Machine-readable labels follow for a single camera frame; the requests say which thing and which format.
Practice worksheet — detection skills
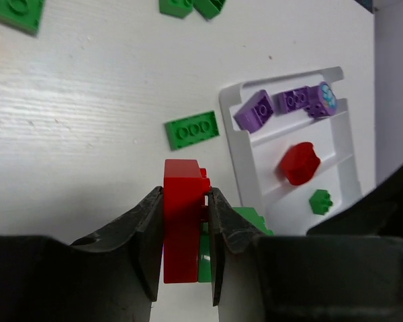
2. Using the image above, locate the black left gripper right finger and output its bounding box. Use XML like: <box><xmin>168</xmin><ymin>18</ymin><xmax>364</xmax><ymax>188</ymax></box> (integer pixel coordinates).
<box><xmin>208</xmin><ymin>187</ymin><xmax>265</xmax><ymax>306</ymax></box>

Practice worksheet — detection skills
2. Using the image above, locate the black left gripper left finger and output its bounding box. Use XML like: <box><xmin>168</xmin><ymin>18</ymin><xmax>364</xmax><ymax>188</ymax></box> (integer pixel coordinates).
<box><xmin>69</xmin><ymin>186</ymin><xmax>163</xmax><ymax>321</ymax></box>

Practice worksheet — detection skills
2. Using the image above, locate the green rounded lego piece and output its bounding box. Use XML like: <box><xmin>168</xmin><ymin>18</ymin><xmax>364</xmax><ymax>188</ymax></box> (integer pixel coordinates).
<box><xmin>197</xmin><ymin>206</ymin><xmax>275</xmax><ymax>283</ymax></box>

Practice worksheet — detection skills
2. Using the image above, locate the red lego brick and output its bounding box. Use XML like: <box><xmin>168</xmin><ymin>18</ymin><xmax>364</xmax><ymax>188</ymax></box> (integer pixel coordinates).
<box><xmin>163</xmin><ymin>159</ymin><xmax>211</xmax><ymax>284</ymax></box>

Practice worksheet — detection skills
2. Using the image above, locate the red flower lego piece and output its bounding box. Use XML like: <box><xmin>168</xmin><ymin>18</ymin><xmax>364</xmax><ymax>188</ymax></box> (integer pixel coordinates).
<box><xmin>279</xmin><ymin>142</ymin><xmax>321</xmax><ymax>186</ymax></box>

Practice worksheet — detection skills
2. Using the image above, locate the dark purple lego brick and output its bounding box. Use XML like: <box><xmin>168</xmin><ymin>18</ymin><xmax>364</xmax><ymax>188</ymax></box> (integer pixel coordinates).
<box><xmin>275</xmin><ymin>86</ymin><xmax>310</xmax><ymax>114</ymax></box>

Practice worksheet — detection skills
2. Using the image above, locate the purple flower lego piece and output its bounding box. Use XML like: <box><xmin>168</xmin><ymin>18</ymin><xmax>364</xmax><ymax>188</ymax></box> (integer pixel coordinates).
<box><xmin>304</xmin><ymin>81</ymin><xmax>337</xmax><ymax>119</ymax></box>

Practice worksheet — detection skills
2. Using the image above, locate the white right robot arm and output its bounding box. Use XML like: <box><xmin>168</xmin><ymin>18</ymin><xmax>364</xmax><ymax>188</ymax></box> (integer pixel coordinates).
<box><xmin>306</xmin><ymin>165</ymin><xmax>403</xmax><ymax>238</ymax></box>

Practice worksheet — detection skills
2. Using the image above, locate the green flat lego plate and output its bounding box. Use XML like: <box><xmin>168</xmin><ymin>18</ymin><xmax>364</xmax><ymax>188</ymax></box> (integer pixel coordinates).
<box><xmin>165</xmin><ymin>111</ymin><xmax>220</xmax><ymax>150</ymax></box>

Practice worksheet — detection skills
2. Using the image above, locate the white divided tray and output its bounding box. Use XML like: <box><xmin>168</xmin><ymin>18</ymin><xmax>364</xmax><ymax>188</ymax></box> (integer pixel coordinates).
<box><xmin>219</xmin><ymin>66</ymin><xmax>362</xmax><ymax>235</ymax></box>

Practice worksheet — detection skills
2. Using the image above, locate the green lego brick top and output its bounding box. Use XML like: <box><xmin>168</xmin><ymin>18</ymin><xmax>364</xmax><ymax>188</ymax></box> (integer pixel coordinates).
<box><xmin>193</xmin><ymin>0</ymin><xmax>226</xmax><ymax>20</ymax></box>

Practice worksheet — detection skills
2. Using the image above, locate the small green lego square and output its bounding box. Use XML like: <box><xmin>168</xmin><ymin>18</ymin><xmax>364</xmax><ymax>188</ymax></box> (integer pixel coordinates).
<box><xmin>159</xmin><ymin>0</ymin><xmax>193</xmax><ymax>19</ymax></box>

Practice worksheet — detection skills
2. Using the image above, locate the green long lego brick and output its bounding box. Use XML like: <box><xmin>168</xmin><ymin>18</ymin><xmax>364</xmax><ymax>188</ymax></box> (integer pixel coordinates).
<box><xmin>0</xmin><ymin>0</ymin><xmax>45</xmax><ymax>35</ymax></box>

